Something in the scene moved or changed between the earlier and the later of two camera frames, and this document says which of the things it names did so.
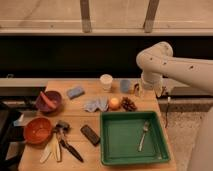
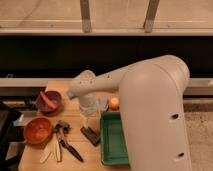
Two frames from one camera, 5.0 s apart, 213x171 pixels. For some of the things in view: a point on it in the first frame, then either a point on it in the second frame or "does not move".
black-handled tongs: [61, 128] does not move
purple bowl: [44, 107] does not move
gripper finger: [139, 90] -> [84, 121]
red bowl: [38, 130] does not move
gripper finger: [159, 91] -> [94, 123]
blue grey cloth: [95, 102] does not move
